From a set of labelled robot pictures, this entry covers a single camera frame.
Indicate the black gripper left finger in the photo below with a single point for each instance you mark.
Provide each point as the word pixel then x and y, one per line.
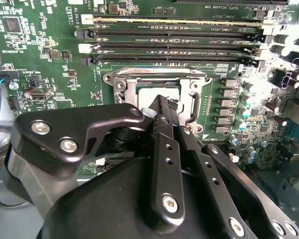
pixel 64 122

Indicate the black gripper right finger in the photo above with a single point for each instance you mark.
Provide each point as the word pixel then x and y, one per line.
pixel 214 174

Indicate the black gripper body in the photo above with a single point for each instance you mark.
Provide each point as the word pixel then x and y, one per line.
pixel 102 211

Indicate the metal socket cover frame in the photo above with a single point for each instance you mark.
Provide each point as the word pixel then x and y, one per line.
pixel 185 99

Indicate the silver CPU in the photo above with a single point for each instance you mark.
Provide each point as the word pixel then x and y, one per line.
pixel 147 97

